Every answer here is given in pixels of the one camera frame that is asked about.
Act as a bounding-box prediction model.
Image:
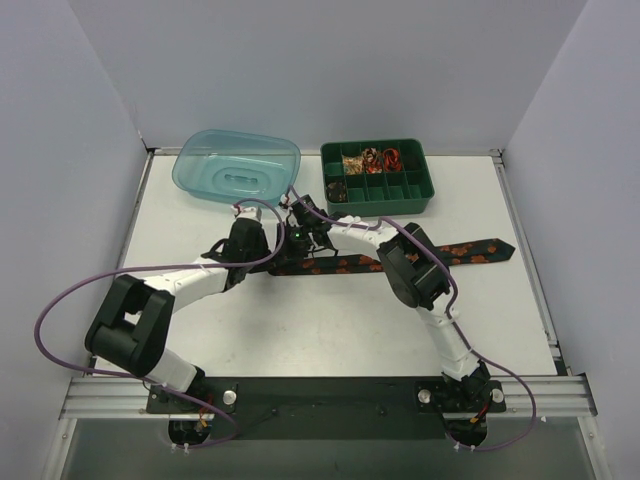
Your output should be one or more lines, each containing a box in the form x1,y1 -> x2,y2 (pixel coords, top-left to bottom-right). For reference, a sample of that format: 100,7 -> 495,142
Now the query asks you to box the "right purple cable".
284,184 -> 545,454

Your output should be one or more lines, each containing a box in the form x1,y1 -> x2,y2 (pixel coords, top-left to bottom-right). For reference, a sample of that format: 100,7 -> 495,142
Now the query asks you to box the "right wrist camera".
279,194 -> 319,224

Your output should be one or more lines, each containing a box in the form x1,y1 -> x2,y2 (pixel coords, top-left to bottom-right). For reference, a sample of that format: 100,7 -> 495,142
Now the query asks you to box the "red black rolled tie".
361,147 -> 383,174

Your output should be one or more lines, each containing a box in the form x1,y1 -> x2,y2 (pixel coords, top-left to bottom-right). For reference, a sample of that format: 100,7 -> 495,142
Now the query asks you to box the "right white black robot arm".
288,196 -> 498,408

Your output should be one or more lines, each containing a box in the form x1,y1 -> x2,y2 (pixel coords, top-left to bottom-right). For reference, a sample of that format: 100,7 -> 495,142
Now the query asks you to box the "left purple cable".
33,198 -> 281,449

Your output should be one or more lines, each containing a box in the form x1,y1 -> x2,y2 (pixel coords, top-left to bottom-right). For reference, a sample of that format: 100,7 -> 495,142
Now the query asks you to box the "purple cable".
33,198 -> 281,449
284,184 -> 545,454

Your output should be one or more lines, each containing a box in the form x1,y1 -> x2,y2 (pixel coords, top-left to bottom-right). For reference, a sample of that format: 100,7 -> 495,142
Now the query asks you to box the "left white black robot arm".
84,218 -> 271,393

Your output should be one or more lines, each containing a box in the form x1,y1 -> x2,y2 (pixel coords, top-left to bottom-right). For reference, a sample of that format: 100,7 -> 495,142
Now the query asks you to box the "aluminium extrusion rail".
60,376 -> 598,420

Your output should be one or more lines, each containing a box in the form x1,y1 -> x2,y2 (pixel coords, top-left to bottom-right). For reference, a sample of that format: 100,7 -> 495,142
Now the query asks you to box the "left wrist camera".
231,205 -> 262,223

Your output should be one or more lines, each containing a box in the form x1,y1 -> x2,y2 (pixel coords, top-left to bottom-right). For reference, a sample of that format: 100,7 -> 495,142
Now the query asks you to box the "beige patterned rolled tie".
342,155 -> 364,176

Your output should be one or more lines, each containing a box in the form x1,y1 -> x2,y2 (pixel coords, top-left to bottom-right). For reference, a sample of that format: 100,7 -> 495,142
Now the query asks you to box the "orange red rolled tie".
382,147 -> 403,173

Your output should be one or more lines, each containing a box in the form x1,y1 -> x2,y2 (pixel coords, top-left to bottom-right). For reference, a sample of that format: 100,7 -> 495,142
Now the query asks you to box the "black orange floral necktie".
250,238 -> 516,276

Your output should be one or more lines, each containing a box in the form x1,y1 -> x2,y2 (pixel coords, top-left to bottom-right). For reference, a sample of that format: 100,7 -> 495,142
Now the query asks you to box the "teal transparent plastic tub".
172,130 -> 301,204

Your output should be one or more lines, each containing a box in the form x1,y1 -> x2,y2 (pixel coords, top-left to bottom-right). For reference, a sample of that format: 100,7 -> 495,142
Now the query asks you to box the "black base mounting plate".
170,377 -> 490,443

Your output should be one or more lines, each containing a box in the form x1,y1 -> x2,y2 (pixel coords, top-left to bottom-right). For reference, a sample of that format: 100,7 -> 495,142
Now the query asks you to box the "green compartment organizer tray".
320,138 -> 435,217

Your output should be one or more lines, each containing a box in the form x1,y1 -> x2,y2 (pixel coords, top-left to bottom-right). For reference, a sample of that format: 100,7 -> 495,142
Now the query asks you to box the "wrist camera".
279,194 -> 319,224
231,205 -> 262,223

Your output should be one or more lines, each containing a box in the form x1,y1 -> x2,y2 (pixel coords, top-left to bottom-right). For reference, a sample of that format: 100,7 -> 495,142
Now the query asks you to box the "dark rolled tie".
325,181 -> 348,203

